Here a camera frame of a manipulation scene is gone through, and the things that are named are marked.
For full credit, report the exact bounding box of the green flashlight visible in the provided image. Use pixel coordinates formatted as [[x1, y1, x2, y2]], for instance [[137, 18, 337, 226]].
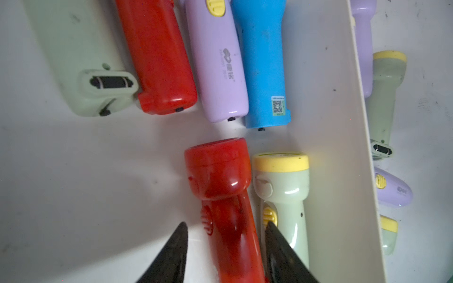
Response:
[[24, 1, 139, 117], [380, 215, 398, 255], [365, 50, 407, 160], [251, 152, 310, 267]]

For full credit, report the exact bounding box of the purple flashlight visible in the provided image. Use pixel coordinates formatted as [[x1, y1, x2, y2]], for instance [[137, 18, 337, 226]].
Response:
[[350, 0, 377, 98], [182, 0, 249, 123]]

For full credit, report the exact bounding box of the white rectangular storage tray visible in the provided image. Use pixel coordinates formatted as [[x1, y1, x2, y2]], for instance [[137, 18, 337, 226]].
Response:
[[1, 1, 387, 283]]

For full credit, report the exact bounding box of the purple flashlight beside red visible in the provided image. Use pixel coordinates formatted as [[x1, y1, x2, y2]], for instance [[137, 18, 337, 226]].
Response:
[[350, 0, 377, 98]]

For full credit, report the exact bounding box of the blue flashlight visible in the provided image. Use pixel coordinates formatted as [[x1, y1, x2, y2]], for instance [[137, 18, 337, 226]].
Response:
[[231, 1, 291, 131]]

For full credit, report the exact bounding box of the purple flashlight lying across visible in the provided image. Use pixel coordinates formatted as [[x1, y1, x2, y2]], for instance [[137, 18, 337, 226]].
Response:
[[375, 167, 414, 207]]

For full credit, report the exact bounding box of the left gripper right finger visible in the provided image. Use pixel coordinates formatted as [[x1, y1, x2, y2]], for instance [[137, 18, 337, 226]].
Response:
[[265, 222, 318, 283]]

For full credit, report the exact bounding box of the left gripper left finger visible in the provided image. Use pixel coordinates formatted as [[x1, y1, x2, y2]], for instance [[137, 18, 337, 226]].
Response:
[[137, 222, 188, 283]]

